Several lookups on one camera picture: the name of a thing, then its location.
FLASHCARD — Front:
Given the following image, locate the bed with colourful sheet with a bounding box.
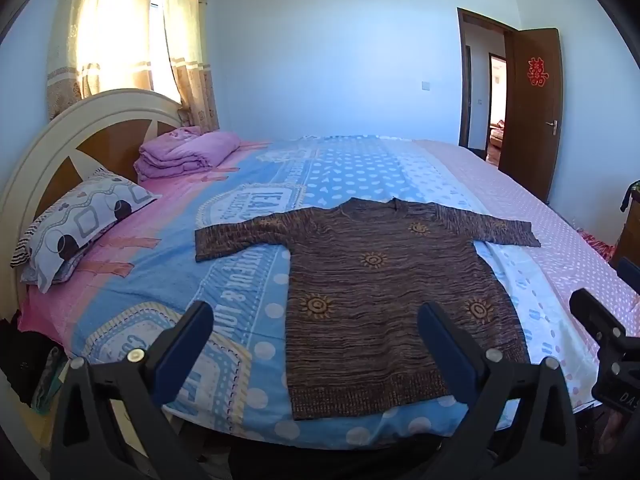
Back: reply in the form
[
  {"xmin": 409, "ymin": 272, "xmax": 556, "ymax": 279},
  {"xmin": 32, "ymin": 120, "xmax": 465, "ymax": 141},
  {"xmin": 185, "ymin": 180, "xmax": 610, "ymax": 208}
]
[{"xmin": 17, "ymin": 132, "xmax": 640, "ymax": 448}]

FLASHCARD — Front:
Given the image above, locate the red paper door decoration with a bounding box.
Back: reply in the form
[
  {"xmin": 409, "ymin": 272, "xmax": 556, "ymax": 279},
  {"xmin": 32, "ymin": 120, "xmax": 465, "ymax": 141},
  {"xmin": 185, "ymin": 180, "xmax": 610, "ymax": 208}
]
[{"xmin": 526, "ymin": 56, "xmax": 549, "ymax": 87}]

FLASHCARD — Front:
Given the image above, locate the wooden nightstand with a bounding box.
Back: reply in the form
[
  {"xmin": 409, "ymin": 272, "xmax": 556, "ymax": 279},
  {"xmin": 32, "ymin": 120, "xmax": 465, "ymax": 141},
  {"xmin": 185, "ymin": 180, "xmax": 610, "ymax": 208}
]
[{"xmin": 612, "ymin": 187, "xmax": 640, "ymax": 267}]

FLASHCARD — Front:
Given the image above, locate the brown patterned knit sweater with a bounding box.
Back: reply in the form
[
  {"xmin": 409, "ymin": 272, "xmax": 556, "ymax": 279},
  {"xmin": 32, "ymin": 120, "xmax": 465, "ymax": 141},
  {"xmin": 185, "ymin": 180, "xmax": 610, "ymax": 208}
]
[{"xmin": 194, "ymin": 197, "xmax": 542, "ymax": 421}]

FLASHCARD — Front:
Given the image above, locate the folded pink blanket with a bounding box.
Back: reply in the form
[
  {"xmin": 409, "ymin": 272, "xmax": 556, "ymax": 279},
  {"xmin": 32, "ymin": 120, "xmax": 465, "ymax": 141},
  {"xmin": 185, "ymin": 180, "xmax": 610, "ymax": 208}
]
[{"xmin": 133, "ymin": 126, "xmax": 242, "ymax": 183}]

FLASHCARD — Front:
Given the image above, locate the brown wooden door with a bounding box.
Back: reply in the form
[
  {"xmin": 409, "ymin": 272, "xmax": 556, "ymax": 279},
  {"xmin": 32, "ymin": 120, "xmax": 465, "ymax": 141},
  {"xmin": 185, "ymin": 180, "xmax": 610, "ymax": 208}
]
[{"xmin": 498, "ymin": 27, "xmax": 562, "ymax": 204}]

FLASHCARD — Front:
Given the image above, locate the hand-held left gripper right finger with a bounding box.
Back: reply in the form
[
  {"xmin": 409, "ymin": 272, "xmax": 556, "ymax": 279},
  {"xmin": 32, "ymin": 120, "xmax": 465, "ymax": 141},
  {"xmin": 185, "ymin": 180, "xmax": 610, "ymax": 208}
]
[{"xmin": 417, "ymin": 301, "xmax": 581, "ymax": 480}]

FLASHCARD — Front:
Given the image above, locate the dark wooden door frame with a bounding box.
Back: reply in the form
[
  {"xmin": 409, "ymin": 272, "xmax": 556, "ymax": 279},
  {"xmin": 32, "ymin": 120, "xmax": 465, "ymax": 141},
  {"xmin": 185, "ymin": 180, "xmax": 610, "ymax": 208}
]
[{"xmin": 456, "ymin": 7, "xmax": 516, "ymax": 161}]

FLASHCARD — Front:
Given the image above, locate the white wooden headboard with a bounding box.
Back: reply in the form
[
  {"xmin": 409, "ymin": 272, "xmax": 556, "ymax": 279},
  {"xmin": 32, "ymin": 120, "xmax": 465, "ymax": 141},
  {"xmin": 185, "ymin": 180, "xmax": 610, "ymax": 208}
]
[{"xmin": 0, "ymin": 88, "xmax": 183, "ymax": 321}]

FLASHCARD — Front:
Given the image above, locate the black clothes pile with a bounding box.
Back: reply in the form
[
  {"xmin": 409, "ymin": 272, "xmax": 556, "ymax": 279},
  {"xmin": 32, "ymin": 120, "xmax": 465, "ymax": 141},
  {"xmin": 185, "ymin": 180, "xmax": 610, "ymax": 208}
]
[{"xmin": 0, "ymin": 310, "xmax": 66, "ymax": 408}]

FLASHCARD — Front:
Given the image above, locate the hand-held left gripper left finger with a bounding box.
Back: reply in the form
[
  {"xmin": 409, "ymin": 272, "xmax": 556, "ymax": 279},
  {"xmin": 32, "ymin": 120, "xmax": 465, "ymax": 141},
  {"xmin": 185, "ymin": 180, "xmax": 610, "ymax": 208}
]
[{"xmin": 50, "ymin": 301, "xmax": 216, "ymax": 480}]

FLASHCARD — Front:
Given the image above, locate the patterned beige curtain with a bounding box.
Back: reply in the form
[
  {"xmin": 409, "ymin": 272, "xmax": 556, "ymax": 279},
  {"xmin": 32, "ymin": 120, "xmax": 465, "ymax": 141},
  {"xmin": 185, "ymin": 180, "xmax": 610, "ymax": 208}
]
[
  {"xmin": 162, "ymin": 0, "xmax": 221, "ymax": 133},
  {"xmin": 46, "ymin": 0, "xmax": 153, "ymax": 122}
]

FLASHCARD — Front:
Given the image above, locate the dark hanging cloth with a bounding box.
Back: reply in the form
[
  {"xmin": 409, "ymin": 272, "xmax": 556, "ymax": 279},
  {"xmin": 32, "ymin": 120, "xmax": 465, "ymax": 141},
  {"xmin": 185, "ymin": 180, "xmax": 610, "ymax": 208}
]
[{"xmin": 620, "ymin": 179, "xmax": 640, "ymax": 212}]

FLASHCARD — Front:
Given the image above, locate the grey patterned pillow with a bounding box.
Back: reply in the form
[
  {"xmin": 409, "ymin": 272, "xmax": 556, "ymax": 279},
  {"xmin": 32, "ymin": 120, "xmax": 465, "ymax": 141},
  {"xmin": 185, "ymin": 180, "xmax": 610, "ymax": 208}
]
[{"xmin": 11, "ymin": 167, "xmax": 162, "ymax": 294}]

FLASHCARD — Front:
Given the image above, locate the red patterned cloth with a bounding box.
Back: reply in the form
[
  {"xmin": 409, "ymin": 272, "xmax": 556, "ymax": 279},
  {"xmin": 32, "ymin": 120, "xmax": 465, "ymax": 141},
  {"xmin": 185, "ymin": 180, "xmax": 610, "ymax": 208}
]
[{"xmin": 575, "ymin": 227, "xmax": 617, "ymax": 262}]

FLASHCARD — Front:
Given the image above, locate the teal cloth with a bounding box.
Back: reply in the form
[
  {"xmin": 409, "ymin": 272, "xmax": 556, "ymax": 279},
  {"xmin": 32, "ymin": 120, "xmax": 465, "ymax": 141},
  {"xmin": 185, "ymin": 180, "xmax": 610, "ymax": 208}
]
[{"xmin": 32, "ymin": 347, "xmax": 69, "ymax": 415}]

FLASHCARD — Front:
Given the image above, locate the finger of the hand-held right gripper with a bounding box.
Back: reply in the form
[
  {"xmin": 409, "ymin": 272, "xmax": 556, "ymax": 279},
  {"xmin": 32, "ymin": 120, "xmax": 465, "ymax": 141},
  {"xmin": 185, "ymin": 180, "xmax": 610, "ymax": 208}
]
[
  {"xmin": 616, "ymin": 257, "xmax": 640, "ymax": 295},
  {"xmin": 569, "ymin": 287, "xmax": 630, "ymax": 357}
]

